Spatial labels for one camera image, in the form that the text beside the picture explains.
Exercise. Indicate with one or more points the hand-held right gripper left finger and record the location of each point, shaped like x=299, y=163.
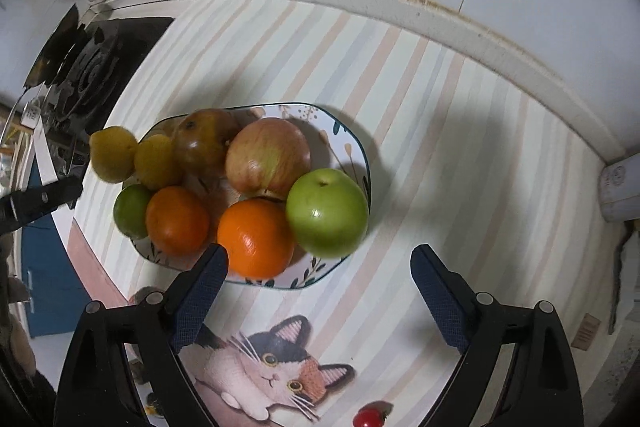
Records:
x=197, y=302

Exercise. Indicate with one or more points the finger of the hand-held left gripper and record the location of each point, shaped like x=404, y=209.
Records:
x=45, y=200

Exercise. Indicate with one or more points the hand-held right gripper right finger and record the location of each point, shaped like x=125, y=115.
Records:
x=442, y=302

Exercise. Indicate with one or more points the yellow-green citrus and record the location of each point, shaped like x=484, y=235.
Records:
x=112, y=154

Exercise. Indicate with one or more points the orange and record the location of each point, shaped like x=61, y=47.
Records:
x=177, y=222
x=255, y=237

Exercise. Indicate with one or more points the small green citrus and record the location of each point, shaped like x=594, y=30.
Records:
x=129, y=209

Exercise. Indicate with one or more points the yellow citrus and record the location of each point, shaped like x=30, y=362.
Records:
x=155, y=162

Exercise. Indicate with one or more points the large green apple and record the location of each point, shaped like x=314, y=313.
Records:
x=327, y=214

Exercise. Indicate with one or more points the red apple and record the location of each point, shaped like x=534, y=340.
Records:
x=265, y=157

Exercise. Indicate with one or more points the brown apple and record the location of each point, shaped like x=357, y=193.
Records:
x=202, y=142

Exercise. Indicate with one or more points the floral oval plate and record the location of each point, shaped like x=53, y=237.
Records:
x=322, y=119

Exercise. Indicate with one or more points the blue kitchen cabinet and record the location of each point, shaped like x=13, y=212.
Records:
x=50, y=277

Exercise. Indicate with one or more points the cat-shaped mat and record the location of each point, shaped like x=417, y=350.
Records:
x=260, y=367

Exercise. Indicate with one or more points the cherry tomato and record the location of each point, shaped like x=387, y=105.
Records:
x=367, y=418

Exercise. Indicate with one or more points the black gas stove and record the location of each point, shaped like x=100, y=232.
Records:
x=105, y=67

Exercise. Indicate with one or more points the small brown card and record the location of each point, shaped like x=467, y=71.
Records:
x=586, y=332

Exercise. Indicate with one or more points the black frying pan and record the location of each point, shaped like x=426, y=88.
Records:
x=52, y=52

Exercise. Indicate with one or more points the grey metal canister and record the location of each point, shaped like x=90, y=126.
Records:
x=620, y=192

